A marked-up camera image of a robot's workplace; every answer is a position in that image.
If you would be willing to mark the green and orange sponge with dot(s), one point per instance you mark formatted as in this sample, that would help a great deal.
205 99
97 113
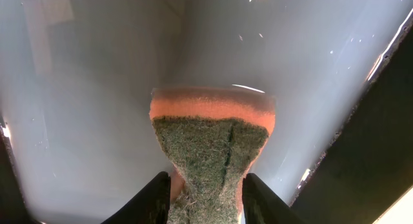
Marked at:
212 136

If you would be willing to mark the black water tray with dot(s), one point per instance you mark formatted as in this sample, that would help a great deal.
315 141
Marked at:
77 77

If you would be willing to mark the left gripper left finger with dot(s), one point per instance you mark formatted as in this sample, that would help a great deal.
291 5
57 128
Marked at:
149 206

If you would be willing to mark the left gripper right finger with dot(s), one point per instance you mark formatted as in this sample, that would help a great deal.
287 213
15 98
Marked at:
262 206

